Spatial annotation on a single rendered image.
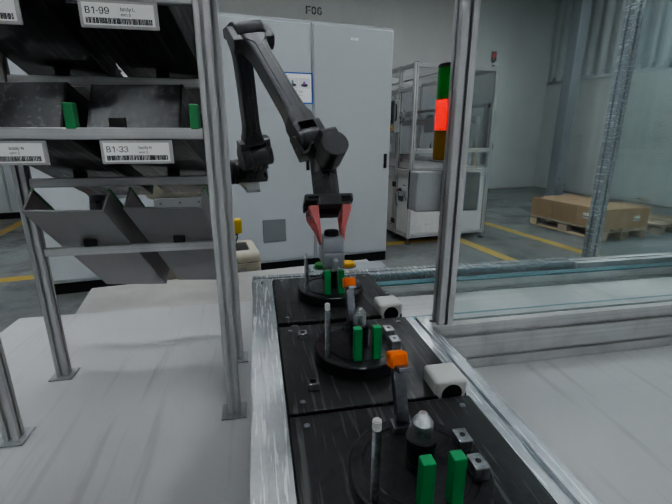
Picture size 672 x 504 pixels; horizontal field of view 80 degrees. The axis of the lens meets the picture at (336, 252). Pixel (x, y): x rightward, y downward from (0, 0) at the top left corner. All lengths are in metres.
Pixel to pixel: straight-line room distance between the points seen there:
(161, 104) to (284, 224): 3.31
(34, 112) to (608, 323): 1.06
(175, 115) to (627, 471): 0.80
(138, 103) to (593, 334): 0.93
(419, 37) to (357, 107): 5.79
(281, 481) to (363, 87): 3.82
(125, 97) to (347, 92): 3.43
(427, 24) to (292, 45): 6.20
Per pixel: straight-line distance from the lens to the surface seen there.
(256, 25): 1.19
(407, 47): 9.54
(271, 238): 3.91
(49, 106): 0.69
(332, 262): 0.81
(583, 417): 0.82
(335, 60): 4.02
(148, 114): 0.66
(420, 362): 0.65
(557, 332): 0.94
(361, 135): 4.06
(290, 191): 3.88
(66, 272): 4.06
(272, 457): 0.52
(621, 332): 1.05
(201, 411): 0.76
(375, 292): 0.89
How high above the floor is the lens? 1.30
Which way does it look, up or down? 16 degrees down
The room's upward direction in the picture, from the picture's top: straight up
